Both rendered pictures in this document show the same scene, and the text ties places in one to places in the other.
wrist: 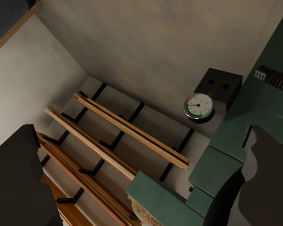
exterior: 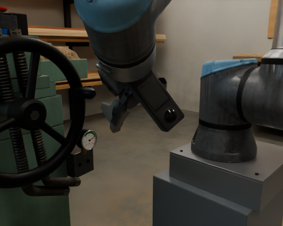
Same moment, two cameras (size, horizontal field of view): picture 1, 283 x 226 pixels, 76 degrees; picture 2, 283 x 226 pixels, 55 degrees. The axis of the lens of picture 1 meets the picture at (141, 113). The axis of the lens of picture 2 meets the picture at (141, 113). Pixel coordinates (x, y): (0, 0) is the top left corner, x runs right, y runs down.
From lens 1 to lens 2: 0.50 m
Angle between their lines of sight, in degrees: 18
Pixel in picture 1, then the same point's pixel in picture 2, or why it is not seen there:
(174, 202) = (60, 77)
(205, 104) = (86, 144)
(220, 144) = (58, 129)
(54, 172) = not seen: outside the picture
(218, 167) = (51, 116)
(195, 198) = (52, 89)
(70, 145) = not seen: hidden behind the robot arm
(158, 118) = not seen: hidden behind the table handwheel
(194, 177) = (59, 99)
